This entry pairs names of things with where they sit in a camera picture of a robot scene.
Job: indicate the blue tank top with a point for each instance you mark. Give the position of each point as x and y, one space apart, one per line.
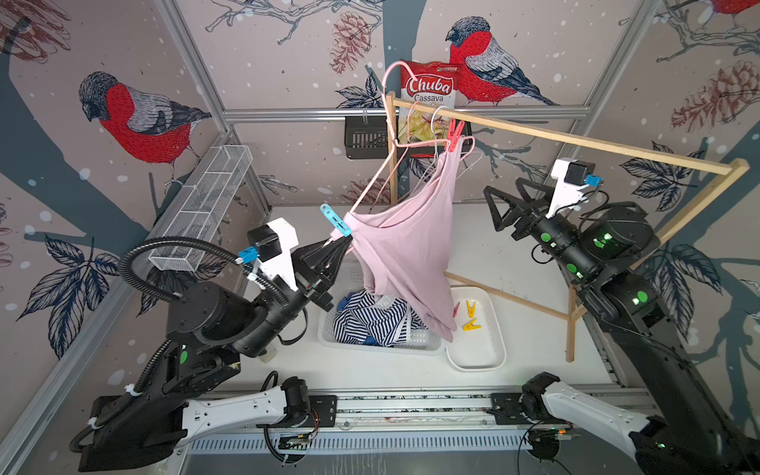
353 323

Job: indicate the black wall basket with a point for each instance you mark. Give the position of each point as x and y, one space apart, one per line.
365 138

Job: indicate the red clothespin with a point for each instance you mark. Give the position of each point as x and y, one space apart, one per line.
455 130

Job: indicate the white wire mesh shelf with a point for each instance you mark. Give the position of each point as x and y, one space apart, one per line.
204 208

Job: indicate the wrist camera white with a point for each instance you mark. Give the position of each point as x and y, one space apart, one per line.
269 252
575 180

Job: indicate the white plastic tray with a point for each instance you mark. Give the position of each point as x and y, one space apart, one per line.
479 350

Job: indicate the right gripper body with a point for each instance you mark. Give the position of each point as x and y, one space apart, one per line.
535 220

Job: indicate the teal clothespin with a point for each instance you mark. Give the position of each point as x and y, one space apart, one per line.
336 221

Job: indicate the cassava chips bag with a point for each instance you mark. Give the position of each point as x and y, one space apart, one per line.
430 84

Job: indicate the wooden clothes rack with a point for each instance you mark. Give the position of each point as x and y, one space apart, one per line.
726 174

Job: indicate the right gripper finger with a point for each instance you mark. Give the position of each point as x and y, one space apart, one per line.
533 195
505 209

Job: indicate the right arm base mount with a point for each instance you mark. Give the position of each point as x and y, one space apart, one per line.
517 409

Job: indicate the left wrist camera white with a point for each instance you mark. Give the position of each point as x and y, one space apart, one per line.
269 252

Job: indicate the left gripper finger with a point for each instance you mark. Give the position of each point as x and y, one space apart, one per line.
326 276
330 252

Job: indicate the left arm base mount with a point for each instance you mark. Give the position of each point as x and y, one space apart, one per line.
324 406

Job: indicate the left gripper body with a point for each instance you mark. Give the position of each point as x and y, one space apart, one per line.
308 282

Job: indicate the pink tank top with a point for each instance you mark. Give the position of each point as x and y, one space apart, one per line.
404 251

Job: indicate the white hanger with striped top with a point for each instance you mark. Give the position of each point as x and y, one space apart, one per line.
464 157

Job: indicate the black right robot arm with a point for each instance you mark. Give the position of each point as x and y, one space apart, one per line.
691 434

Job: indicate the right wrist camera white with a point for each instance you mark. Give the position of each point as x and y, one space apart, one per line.
575 180

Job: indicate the striped tank top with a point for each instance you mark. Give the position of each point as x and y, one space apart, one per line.
396 318

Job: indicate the clear bottle black cap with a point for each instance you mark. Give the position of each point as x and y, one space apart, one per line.
268 355

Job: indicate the white perforated plastic basket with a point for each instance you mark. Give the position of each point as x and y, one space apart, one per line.
350 279

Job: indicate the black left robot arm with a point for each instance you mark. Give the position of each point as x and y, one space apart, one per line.
209 329

